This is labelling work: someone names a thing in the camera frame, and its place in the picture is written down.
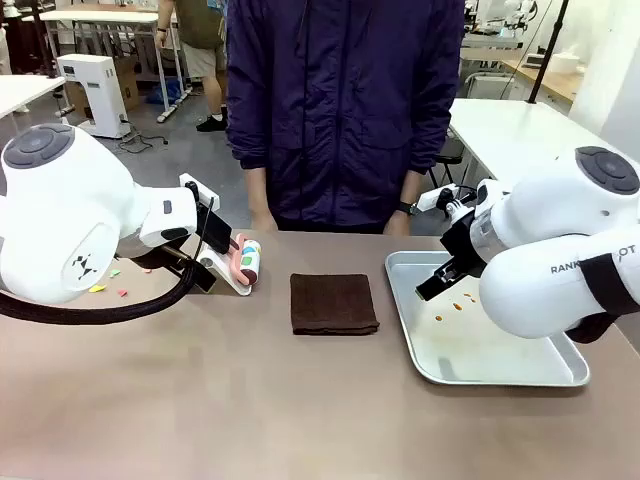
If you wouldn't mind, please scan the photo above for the white desk with legs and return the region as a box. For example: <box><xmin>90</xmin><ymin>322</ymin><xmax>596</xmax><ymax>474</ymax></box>
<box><xmin>39</xmin><ymin>8</ymin><xmax>192</xmax><ymax>124</ymax></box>

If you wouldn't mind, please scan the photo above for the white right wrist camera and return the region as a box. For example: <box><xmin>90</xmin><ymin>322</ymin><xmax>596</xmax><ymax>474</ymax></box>
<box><xmin>417</xmin><ymin>183</ymin><xmax>459</xmax><ymax>211</ymax></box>

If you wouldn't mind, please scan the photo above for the blue plastic bag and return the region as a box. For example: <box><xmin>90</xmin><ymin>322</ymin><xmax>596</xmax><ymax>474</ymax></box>
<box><xmin>146</xmin><ymin>77</ymin><xmax>182</xmax><ymax>106</ymax></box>

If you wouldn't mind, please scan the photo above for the person's right hand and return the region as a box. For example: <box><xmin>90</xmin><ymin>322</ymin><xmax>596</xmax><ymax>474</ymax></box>
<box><xmin>248</xmin><ymin>203</ymin><xmax>279</xmax><ymax>233</ymax></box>

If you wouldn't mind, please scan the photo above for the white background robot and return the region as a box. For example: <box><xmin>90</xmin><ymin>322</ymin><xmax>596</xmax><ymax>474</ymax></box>
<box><xmin>467</xmin><ymin>0</ymin><xmax>540</xmax><ymax>50</ymax></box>

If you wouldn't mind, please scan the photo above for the black tripod pole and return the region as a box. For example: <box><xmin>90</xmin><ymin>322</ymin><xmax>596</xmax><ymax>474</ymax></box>
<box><xmin>528</xmin><ymin>0</ymin><xmax>571</xmax><ymax>105</ymax></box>

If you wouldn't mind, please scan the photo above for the large white table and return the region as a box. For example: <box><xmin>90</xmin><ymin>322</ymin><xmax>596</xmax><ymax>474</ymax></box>
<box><xmin>447</xmin><ymin>98</ymin><xmax>640</xmax><ymax>184</ymax></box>

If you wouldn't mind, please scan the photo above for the white side table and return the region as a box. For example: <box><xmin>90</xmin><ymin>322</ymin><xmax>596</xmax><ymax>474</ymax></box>
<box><xmin>0</xmin><ymin>74</ymin><xmax>67</xmax><ymax>121</ymax></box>

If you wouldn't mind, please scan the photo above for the person's left forearm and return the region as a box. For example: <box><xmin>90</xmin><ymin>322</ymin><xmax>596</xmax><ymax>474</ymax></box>
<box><xmin>399</xmin><ymin>169</ymin><xmax>426</xmax><ymax>205</ymax></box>

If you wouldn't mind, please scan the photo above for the brown cardboard box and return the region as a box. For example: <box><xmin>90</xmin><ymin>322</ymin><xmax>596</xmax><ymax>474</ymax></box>
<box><xmin>64</xmin><ymin>54</ymin><xmax>142</xmax><ymax>119</ymax></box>

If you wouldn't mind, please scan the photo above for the black braided cable sleeve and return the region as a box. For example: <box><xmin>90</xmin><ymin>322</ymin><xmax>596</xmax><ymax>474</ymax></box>
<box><xmin>0</xmin><ymin>243</ymin><xmax>217</xmax><ymax>325</ymax></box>

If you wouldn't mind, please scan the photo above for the dark brown towel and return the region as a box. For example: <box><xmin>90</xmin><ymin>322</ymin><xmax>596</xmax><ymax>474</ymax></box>
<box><xmin>289</xmin><ymin>272</ymin><xmax>381</xmax><ymax>337</ymax></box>

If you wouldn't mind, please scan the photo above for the pink handled lint roller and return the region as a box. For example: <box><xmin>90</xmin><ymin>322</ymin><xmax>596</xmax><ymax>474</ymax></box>
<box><xmin>227</xmin><ymin>233</ymin><xmax>264</xmax><ymax>287</ymax></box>

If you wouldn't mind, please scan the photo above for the black sleeve on right arm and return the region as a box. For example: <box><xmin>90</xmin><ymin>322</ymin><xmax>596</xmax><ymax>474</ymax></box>
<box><xmin>567</xmin><ymin>252</ymin><xmax>640</xmax><ymax>345</ymax></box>

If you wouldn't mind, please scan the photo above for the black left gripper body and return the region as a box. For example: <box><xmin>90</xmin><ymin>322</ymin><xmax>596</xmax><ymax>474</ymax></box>
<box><xmin>197</xmin><ymin>197</ymin><xmax>234</xmax><ymax>256</ymax></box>

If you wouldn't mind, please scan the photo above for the white folded stand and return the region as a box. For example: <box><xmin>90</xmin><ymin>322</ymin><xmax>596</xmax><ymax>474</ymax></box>
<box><xmin>194</xmin><ymin>247</ymin><xmax>254</xmax><ymax>297</ymax></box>

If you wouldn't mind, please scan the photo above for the black chair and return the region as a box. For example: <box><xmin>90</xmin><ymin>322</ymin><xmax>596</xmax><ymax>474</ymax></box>
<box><xmin>428</xmin><ymin>132</ymin><xmax>469</xmax><ymax>201</ymax></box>

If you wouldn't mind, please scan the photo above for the wooden workbench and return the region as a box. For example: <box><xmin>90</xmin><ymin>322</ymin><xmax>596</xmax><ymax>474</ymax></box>
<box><xmin>499</xmin><ymin>57</ymin><xmax>584</xmax><ymax>106</ymax></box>

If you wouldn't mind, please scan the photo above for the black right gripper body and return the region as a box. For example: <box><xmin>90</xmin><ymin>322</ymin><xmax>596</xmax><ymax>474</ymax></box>
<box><xmin>439</xmin><ymin>213</ymin><xmax>489</xmax><ymax>279</ymax></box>

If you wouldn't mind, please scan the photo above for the person in purple jacket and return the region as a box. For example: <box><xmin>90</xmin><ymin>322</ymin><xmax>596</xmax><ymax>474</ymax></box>
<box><xmin>224</xmin><ymin>0</ymin><xmax>466</xmax><ymax>234</ymax></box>

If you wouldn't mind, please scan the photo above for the white floor machine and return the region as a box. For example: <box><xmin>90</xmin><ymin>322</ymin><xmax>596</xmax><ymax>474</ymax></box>
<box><xmin>56</xmin><ymin>53</ymin><xmax>132</xmax><ymax>140</ymax></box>

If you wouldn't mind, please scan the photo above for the white box on workbench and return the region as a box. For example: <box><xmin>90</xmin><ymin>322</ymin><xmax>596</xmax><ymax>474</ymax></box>
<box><xmin>548</xmin><ymin>45</ymin><xmax>584</xmax><ymax>76</ymax></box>

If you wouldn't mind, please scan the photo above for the black stand pole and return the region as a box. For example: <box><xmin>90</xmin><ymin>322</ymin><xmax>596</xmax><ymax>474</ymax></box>
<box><xmin>28</xmin><ymin>0</ymin><xmax>59</xmax><ymax>80</ymax></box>

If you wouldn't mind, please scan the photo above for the silver metal tray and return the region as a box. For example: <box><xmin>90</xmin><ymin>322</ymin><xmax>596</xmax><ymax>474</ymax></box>
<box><xmin>384</xmin><ymin>250</ymin><xmax>591</xmax><ymax>388</ymax></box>

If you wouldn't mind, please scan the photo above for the person's left hand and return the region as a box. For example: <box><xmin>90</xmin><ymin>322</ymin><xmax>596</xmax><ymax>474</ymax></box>
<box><xmin>382</xmin><ymin>214</ymin><xmax>413</xmax><ymax>236</ymax></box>

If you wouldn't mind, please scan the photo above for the black floor cable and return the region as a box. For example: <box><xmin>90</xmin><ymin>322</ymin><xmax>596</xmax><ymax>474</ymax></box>
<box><xmin>115</xmin><ymin>124</ymin><xmax>172</xmax><ymax>154</ymax></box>

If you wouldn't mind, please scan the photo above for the person's right forearm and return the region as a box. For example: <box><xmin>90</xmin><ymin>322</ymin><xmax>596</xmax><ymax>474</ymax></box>
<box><xmin>244</xmin><ymin>167</ymin><xmax>274</xmax><ymax>207</ymax></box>

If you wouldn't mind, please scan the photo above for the bystander in shorts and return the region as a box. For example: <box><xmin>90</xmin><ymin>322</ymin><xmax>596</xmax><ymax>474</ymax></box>
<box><xmin>154</xmin><ymin>0</ymin><xmax>230</xmax><ymax>134</ymax></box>

